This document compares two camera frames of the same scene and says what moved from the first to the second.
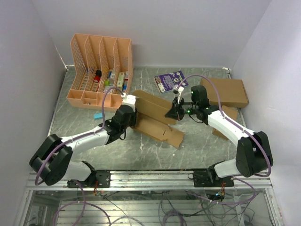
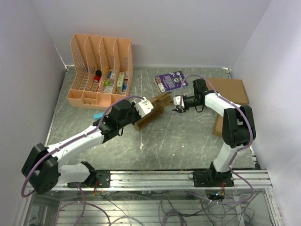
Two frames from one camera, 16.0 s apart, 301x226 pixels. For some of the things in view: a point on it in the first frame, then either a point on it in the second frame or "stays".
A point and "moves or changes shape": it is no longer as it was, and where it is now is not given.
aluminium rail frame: x=153 y=180 stays
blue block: x=98 y=116 stays
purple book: x=167 y=82 stays
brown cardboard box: x=151 y=120 moves or changes shape
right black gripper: x=175 y=112 -> x=182 y=110
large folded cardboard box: x=232 y=92 stays
